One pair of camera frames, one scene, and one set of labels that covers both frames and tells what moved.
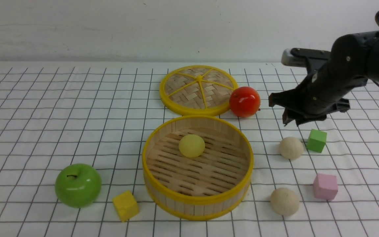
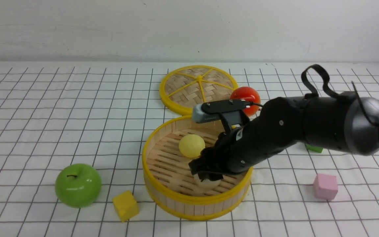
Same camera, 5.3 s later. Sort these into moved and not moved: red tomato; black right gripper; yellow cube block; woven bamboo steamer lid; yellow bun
Moved: black right gripper
Not moved: woven bamboo steamer lid; yellow cube block; yellow bun; red tomato
